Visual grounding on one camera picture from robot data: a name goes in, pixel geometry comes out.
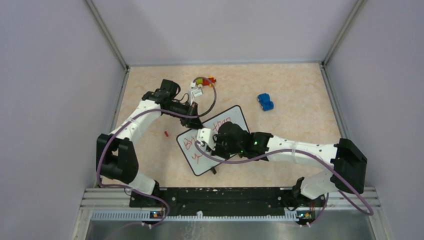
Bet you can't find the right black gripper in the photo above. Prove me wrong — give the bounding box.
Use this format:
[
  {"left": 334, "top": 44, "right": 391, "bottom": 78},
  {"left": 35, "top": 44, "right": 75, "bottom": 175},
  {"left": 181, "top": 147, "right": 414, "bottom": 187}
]
[{"left": 206, "top": 132, "right": 244, "bottom": 160}]

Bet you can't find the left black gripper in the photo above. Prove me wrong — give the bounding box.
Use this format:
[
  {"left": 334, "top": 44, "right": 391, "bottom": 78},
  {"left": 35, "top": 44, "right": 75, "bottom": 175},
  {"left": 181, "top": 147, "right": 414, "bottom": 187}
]
[{"left": 164, "top": 100, "right": 203, "bottom": 130}]

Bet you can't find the small whiteboard with stand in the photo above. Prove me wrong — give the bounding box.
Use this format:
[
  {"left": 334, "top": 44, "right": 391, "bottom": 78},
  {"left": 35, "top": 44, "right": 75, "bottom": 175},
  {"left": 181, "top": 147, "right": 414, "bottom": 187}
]
[{"left": 176, "top": 105, "right": 249, "bottom": 176}]

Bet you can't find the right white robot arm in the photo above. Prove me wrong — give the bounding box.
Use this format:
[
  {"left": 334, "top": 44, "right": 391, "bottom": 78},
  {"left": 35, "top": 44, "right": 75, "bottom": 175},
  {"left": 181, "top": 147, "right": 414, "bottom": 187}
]
[{"left": 206, "top": 121, "right": 368, "bottom": 206}]

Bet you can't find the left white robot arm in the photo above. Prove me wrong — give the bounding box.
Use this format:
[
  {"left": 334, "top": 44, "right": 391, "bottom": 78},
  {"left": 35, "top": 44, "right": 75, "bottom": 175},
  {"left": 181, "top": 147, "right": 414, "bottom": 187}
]
[{"left": 95, "top": 79, "right": 203, "bottom": 207}]

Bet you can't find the red green toy train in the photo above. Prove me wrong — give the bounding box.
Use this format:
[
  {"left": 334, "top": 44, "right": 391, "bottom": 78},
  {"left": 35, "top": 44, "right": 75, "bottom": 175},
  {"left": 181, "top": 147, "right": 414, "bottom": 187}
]
[{"left": 196, "top": 76, "right": 217, "bottom": 87}]

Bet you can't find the blue toy car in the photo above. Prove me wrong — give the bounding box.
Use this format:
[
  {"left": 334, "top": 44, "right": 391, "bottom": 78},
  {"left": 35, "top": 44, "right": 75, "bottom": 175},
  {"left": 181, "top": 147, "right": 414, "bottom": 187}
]
[{"left": 257, "top": 93, "right": 274, "bottom": 111}]

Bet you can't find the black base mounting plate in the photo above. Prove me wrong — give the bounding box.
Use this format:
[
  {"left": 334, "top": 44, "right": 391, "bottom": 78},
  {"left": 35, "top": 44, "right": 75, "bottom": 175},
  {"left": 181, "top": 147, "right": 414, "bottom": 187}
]
[{"left": 129, "top": 187, "right": 327, "bottom": 209}]

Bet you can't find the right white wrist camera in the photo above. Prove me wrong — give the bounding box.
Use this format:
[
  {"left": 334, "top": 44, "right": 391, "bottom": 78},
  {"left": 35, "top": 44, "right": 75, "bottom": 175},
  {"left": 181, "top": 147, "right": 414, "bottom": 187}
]
[{"left": 196, "top": 128, "right": 216, "bottom": 152}]

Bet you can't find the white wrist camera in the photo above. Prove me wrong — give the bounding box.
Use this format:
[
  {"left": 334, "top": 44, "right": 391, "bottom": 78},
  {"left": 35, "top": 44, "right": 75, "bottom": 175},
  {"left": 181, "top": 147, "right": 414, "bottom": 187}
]
[
  {"left": 188, "top": 81, "right": 203, "bottom": 104},
  {"left": 196, "top": 128, "right": 216, "bottom": 152}
]

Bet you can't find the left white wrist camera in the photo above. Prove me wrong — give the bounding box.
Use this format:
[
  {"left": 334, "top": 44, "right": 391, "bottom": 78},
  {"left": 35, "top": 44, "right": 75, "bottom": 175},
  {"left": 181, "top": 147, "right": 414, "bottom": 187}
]
[{"left": 188, "top": 81, "right": 203, "bottom": 104}]

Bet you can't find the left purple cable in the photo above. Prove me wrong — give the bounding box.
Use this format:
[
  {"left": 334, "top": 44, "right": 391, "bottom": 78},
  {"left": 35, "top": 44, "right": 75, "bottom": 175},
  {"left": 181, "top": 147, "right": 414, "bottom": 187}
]
[{"left": 96, "top": 76, "right": 218, "bottom": 229}]

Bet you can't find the purple cable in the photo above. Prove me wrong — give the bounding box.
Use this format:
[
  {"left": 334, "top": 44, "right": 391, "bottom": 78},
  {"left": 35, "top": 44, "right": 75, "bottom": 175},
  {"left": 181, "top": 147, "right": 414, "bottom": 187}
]
[
  {"left": 194, "top": 140, "right": 375, "bottom": 226},
  {"left": 96, "top": 76, "right": 218, "bottom": 229}
]

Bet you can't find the grey slotted cable duct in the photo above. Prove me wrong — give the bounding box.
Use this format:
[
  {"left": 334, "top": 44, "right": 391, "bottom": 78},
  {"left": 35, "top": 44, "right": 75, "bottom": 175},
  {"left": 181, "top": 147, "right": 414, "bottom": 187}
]
[{"left": 90, "top": 210, "right": 299, "bottom": 222}]

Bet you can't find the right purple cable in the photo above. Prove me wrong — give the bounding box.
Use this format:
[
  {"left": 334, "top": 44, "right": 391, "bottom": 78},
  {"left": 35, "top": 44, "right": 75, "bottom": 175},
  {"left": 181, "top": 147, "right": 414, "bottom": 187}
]
[{"left": 194, "top": 140, "right": 375, "bottom": 226}]

